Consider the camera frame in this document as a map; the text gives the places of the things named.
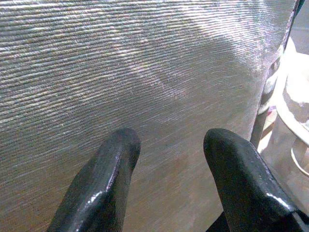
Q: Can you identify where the light grey crumpled garment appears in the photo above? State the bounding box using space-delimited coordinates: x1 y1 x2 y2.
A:
282 72 309 129

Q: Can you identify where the grey ribbed fabric sofa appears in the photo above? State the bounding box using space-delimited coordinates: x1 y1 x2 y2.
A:
0 0 300 232

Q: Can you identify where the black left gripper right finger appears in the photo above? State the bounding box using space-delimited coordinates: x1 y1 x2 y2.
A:
203 128 303 232

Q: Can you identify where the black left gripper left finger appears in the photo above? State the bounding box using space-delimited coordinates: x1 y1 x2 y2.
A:
46 127 141 232

